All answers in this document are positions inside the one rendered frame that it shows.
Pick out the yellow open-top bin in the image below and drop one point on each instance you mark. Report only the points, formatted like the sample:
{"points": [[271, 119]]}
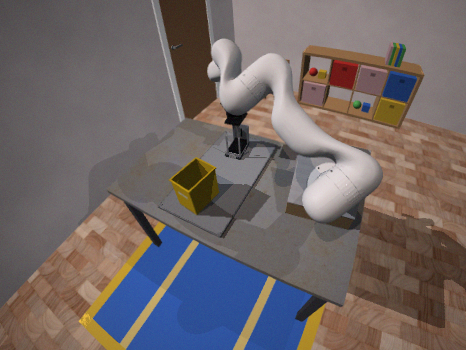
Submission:
{"points": [[201, 193]]}

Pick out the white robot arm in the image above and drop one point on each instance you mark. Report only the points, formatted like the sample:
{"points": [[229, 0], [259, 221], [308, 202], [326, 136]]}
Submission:
{"points": [[355, 175]]}

